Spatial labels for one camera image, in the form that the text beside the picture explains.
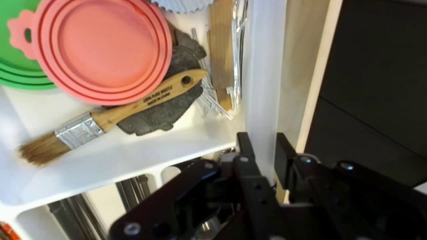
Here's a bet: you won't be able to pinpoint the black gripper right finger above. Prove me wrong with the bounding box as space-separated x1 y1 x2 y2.
274 132 427 240

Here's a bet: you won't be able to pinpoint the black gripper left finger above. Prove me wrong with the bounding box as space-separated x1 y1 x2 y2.
108 130 286 240

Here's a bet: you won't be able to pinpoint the white plastic syringe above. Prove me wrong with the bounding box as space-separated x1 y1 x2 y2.
244 0 288 174

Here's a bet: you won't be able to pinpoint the light wooden drawer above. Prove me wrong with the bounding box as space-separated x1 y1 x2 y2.
275 0 344 205

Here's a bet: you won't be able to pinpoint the long black rod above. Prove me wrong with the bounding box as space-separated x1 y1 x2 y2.
115 173 152 210
45 192 105 240

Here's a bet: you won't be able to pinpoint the dark grey scrubbing pad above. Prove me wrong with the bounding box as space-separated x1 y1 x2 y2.
116 28 208 137

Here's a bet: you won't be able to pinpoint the white plastic cutlery tray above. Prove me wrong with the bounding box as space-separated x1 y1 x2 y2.
0 0 286 240

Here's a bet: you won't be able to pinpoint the flat wooden stick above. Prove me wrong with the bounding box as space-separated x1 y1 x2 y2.
208 0 236 112

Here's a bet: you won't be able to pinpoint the pink silicone lid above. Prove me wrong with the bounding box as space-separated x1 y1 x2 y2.
7 0 173 106

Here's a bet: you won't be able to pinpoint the white paper cupcake liners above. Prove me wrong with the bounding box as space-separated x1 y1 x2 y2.
148 0 215 14

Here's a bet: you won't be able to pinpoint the green silicone lid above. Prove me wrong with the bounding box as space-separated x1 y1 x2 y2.
0 0 57 92

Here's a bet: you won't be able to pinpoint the wooden handled pastry brush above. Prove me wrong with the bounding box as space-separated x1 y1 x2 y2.
17 68 208 168

